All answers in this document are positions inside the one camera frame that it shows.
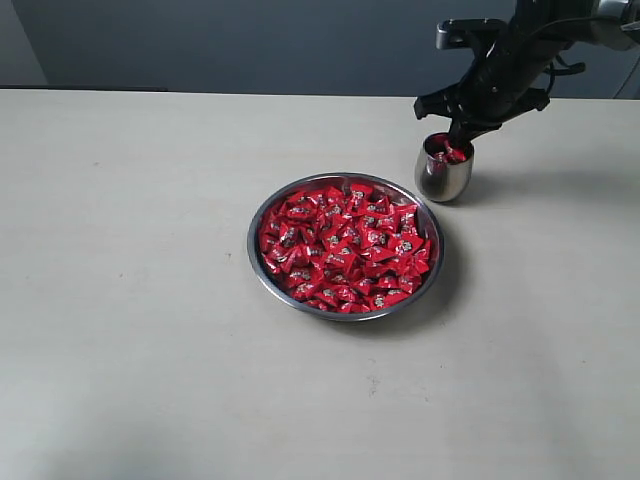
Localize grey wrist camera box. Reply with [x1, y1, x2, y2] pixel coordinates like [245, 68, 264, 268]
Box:
[435, 18, 507, 52]

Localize pile of red wrapped candies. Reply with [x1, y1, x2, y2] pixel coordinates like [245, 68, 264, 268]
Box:
[259, 182, 434, 314]

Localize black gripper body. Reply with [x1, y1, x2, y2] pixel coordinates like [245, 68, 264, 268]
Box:
[447, 19, 583, 127]

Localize round steel bowl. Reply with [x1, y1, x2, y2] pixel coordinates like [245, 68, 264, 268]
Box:
[246, 172, 446, 323]

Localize red candy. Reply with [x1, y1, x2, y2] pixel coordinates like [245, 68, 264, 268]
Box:
[434, 146, 468, 165]

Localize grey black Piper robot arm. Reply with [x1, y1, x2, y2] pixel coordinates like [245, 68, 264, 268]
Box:
[413, 1, 639, 145]

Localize small steel cup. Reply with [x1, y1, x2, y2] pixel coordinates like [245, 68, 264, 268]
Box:
[415, 132, 475, 203]

